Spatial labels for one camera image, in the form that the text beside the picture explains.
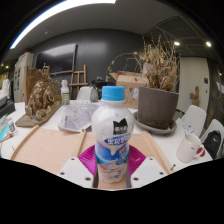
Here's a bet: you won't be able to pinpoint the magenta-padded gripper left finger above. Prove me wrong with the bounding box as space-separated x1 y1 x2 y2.
57 144 100 190

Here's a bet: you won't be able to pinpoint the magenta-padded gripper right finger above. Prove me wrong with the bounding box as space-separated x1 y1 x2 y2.
125 145 168 189

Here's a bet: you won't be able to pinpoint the white blue-capped drink bottle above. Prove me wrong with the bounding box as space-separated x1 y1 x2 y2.
90 85 135 184

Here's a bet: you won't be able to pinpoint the grey plant saucer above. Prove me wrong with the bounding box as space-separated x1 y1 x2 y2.
132 110 178 136

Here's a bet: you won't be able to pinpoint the white mug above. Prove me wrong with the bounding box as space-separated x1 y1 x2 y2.
175 132 205 163

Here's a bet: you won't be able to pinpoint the stack of books and papers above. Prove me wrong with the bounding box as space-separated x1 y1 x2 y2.
176 118 196 134

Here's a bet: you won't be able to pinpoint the dried plant in grey pot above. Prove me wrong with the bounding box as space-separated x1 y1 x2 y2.
107 34 183 130

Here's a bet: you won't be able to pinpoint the white chair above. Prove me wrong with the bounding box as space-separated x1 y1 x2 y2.
175 104 208 138
75 86 93 102
199 118 224 160

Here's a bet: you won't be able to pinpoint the green-labelled white bottle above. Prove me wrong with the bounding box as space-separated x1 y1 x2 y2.
60 79 71 106

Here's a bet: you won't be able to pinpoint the clear spray bottle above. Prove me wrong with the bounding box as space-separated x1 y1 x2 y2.
89 83 100 103

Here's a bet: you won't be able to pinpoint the brown carved relief sculpture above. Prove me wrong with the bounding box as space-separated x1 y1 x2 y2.
15 64 63 128

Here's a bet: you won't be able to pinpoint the colourful booklets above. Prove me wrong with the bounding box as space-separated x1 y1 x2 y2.
0 114 19 143

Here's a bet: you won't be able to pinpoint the wooden figure sculpture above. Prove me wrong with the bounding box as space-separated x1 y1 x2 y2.
189 85 201 107

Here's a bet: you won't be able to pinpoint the cardboard box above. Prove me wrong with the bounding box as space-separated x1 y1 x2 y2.
109 70 149 109

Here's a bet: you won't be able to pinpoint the wooden easel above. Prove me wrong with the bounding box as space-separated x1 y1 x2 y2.
68 64 89 100

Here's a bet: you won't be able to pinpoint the black desktop device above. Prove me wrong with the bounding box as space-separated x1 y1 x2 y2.
0 96 17 119

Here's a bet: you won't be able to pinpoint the white cabinet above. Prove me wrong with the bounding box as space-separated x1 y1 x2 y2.
13 52 35 103

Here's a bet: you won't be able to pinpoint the long ceiling light strip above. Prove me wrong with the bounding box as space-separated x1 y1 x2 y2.
9 0 118 50

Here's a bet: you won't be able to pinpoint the light wooden frame panel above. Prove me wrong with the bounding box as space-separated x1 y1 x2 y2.
9 124 173 191

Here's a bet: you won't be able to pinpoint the dark wall screen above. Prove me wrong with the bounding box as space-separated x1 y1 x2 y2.
35 42 78 75

